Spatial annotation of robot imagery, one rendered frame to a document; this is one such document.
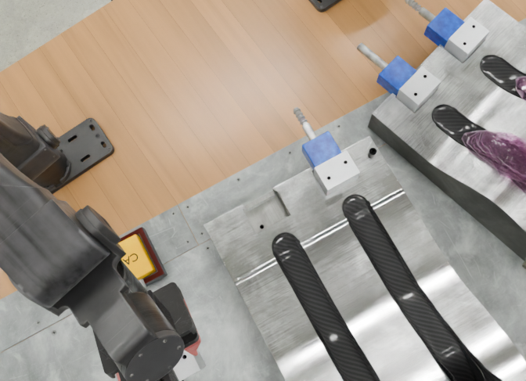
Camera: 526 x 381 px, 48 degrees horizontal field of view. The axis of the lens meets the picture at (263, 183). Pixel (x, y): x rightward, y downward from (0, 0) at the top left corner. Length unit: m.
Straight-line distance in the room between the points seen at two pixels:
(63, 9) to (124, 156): 1.20
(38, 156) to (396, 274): 0.50
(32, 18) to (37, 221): 1.64
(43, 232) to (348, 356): 0.43
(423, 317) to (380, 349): 0.07
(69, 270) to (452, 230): 0.58
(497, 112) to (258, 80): 0.36
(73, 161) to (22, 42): 1.16
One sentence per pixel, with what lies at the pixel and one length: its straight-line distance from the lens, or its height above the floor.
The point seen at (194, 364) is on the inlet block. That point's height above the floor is 0.96.
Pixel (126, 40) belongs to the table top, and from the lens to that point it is 1.03.
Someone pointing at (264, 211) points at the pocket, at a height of 0.86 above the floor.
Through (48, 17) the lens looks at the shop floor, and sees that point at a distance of 2.10.
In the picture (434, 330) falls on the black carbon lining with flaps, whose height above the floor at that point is 0.90.
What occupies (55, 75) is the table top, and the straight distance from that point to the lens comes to 1.04.
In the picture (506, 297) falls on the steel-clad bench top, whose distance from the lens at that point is 0.92.
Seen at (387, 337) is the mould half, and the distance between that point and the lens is 0.78.
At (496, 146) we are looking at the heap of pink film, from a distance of 0.85.
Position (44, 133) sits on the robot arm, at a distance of 0.85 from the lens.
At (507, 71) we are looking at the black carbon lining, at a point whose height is 0.85.
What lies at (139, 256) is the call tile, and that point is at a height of 0.84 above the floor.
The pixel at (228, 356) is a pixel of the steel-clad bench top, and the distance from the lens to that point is 0.87.
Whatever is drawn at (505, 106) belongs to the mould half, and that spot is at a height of 0.86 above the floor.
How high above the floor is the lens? 1.67
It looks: 75 degrees down
